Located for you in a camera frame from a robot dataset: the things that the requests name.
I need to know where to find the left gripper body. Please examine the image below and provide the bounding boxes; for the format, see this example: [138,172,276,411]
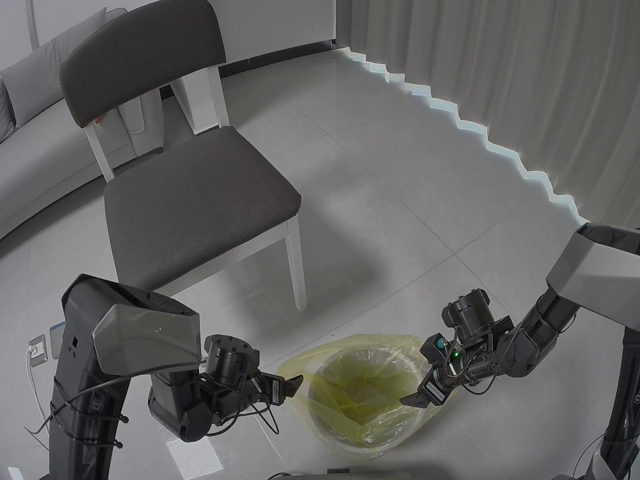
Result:
[242,373,290,409]

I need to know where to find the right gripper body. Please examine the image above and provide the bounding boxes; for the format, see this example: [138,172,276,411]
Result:
[415,356,484,408]

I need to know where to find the yellow plastic bag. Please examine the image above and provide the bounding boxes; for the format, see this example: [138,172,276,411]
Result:
[277,334,453,462]

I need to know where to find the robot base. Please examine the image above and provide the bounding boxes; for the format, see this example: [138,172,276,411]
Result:
[267,467,571,480]

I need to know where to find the white trash bin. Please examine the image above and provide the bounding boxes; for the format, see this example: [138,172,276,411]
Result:
[307,350,429,461]

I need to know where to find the grey cushioned white chair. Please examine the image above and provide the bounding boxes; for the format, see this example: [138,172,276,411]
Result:
[59,0,309,313]

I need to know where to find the white curtain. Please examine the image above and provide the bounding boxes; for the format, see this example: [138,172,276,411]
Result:
[334,0,640,264]

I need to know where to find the pale grey sofa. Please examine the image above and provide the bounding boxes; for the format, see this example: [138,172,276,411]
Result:
[0,8,166,241]

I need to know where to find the pale grey cushion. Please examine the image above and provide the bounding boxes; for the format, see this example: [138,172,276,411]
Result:
[0,74,17,141]
[2,8,109,130]

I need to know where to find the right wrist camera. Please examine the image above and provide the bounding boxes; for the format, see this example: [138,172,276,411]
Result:
[420,334,449,367]

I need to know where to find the black cable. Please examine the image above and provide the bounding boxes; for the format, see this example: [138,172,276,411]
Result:
[207,402,281,437]

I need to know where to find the white cable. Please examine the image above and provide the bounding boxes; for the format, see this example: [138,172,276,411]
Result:
[25,345,52,439]

